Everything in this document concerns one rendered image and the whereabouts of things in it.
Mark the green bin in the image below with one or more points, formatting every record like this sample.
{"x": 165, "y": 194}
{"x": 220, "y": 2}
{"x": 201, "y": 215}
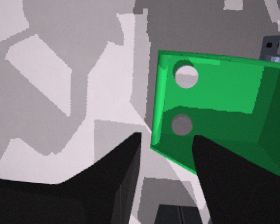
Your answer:
{"x": 234, "y": 103}

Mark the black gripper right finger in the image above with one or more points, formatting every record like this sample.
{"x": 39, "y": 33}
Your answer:
{"x": 236, "y": 190}

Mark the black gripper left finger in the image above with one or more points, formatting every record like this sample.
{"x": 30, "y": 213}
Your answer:
{"x": 103, "y": 193}

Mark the grey metal bin shelf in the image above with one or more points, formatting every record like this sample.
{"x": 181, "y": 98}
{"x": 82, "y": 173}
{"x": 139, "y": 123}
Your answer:
{"x": 270, "y": 46}

